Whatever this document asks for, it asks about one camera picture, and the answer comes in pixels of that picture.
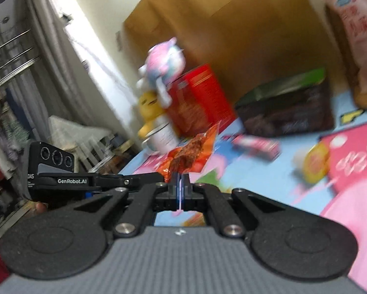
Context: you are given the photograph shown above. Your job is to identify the metal rail rack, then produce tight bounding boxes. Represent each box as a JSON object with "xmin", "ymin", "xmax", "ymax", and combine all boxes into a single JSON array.
[{"xmin": 0, "ymin": 0, "xmax": 43, "ymax": 94}]

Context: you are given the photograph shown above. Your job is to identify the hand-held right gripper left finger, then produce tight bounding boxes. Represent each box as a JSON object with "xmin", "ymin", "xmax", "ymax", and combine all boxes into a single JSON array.
[{"xmin": 75, "ymin": 174, "xmax": 180, "ymax": 238}]

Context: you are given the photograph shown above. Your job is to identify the printed blue cartoon blanket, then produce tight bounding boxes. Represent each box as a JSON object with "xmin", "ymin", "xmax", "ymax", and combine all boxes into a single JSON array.
[{"xmin": 119, "ymin": 89, "xmax": 367, "ymax": 293}]

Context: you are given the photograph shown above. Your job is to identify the orange snack packet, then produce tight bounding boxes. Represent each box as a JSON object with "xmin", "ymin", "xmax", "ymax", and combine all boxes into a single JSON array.
[{"xmin": 157, "ymin": 122, "xmax": 222, "ymax": 185}]

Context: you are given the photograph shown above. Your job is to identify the white mug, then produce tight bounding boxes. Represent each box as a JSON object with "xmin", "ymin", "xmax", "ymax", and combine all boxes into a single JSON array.
[{"xmin": 141, "ymin": 122, "xmax": 180, "ymax": 156}]

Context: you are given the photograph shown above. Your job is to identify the red gift bag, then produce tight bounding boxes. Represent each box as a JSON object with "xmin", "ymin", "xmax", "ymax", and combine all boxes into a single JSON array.
[{"xmin": 164, "ymin": 64, "xmax": 237, "ymax": 137}]

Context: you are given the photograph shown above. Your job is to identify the large pink snack bag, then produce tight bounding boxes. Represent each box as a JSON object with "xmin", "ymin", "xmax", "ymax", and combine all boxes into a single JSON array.
[{"xmin": 318, "ymin": 0, "xmax": 367, "ymax": 95}]

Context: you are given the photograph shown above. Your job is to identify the brown cardboard box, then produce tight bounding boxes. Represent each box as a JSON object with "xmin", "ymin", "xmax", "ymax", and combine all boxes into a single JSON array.
[{"xmin": 123, "ymin": 0, "xmax": 347, "ymax": 106}]

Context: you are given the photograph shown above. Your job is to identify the yellow plush toy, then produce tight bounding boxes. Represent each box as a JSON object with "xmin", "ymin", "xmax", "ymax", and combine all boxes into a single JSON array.
[{"xmin": 137, "ymin": 91, "xmax": 169, "ymax": 139}]

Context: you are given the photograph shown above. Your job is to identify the clear plastic cover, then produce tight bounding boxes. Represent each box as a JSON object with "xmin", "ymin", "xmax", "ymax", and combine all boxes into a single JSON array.
[{"xmin": 48, "ymin": 115, "xmax": 132, "ymax": 172}]

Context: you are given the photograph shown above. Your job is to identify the dark box with green edge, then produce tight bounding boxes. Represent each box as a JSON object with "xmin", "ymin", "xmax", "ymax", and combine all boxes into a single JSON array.
[{"xmin": 234, "ymin": 67, "xmax": 336, "ymax": 138}]

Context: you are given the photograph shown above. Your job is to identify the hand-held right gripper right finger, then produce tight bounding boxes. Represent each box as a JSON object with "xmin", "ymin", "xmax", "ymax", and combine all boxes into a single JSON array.
[{"xmin": 181, "ymin": 174, "xmax": 287, "ymax": 238}]

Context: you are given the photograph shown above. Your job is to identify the round yellow snack packet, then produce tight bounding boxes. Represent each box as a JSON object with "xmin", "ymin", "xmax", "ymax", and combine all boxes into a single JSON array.
[{"xmin": 293, "ymin": 142, "xmax": 332, "ymax": 185}]

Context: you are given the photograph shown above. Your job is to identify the pink and blue plush toy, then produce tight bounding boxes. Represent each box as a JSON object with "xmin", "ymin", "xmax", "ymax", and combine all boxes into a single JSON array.
[{"xmin": 136, "ymin": 37, "xmax": 187, "ymax": 110}]

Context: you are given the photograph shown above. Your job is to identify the small pink snack packet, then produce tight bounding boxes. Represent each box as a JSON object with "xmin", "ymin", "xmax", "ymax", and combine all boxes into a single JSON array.
[{"xmin": 232, "ymin": 134, "xmax": 281, "ymax": 162}]

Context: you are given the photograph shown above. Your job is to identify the white curtain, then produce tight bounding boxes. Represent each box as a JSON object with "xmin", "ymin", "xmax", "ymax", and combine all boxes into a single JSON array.
[{"xmin": 26, "ymin": 0, "xmax": 135, "ymax": 148}]

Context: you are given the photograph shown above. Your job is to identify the person's left hand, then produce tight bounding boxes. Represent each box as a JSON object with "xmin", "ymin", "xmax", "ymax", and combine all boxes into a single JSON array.
[{"xmin": 33, "ymin": 201, "xmax": 50, "ymax": 214}]

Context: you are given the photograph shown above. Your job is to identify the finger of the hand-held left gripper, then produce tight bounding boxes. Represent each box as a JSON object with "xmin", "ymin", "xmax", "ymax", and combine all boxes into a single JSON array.
[{"xmin": 122, "ymin": 172, "xmax": 166, "ymax": 191}]

